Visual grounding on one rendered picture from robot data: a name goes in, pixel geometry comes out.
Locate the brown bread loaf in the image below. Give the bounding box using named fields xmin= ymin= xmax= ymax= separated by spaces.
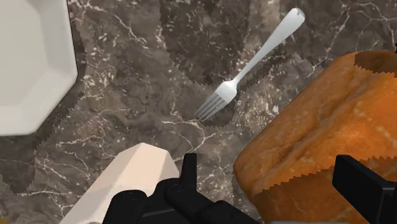
xmin=233 ymin=49 xmax=397 ymax=224

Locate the silver fork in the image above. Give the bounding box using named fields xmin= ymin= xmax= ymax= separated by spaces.
xmin=194 ymin=7 xmax=306 ymax=123

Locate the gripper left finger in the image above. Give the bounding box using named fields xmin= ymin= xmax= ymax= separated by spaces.
xmin=102 ymin=153 xmax=261 ymax=224

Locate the cream angular block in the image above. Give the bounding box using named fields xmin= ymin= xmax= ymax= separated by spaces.
xmin=59 ymin=143 xmax=181 ymax=224

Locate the white octagonal plate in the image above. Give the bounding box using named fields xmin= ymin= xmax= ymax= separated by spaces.
xmin=0 ymin=0 xmax=79 ymax=137

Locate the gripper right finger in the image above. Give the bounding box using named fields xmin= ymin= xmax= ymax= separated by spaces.
xmin=331 ymin=155 xmax=397 ymax=224

